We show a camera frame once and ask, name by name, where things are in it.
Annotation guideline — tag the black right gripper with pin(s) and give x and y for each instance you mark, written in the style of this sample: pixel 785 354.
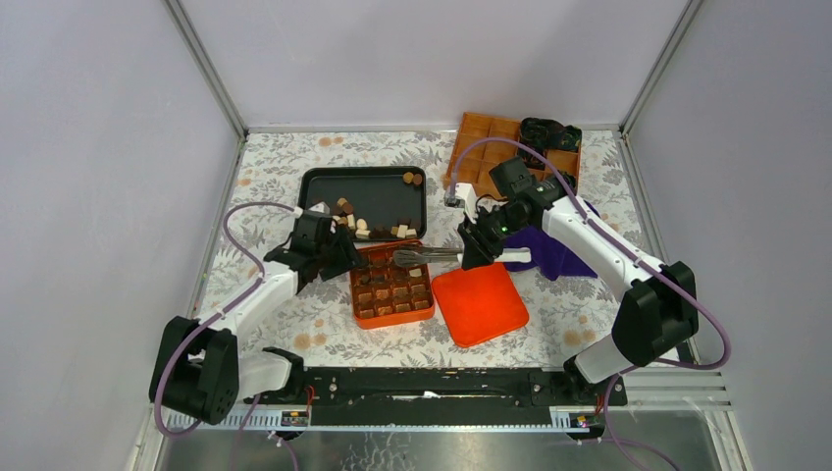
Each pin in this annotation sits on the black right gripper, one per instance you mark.
pixel 477 244

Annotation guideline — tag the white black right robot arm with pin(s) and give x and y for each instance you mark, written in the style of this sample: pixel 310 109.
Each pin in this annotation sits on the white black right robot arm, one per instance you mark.
pixel 656 310

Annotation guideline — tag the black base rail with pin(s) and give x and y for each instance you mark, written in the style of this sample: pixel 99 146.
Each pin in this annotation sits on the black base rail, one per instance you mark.
pixel 442 397

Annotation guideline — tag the metal tongs white handle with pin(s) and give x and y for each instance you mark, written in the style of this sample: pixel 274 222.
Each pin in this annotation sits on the metal tongs white handle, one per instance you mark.
pixel 422 255

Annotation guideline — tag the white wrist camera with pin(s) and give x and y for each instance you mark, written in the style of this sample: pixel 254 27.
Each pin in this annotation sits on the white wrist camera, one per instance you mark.
pixel 462 196
pixel 320 207

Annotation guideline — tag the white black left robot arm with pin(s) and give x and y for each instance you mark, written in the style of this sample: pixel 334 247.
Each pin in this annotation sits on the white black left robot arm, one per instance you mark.
pixel 199 371

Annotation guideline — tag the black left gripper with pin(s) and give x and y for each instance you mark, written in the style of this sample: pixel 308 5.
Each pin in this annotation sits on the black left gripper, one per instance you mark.
pixel 349 257

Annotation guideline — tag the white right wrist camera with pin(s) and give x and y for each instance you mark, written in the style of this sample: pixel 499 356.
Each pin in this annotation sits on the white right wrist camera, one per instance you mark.
pixel 462 196

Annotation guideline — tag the black chocolate tray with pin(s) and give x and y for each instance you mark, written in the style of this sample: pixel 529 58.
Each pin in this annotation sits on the black chocolate tray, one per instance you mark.
pixel 377 195

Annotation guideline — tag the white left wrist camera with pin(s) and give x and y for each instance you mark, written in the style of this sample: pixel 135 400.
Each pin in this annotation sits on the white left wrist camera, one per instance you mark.
pixel 320 207

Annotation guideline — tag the orange chocolate box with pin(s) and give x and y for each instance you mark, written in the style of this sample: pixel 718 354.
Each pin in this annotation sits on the orange chocolate box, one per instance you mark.
pixel 384 294

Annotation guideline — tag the orange box lid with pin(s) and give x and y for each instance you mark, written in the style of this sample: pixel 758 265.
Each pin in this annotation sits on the orange box lid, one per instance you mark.
pixel 479 305

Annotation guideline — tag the purple cloth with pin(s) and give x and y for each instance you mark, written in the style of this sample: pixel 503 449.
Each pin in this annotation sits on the purple cloth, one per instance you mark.
pixel 551 257

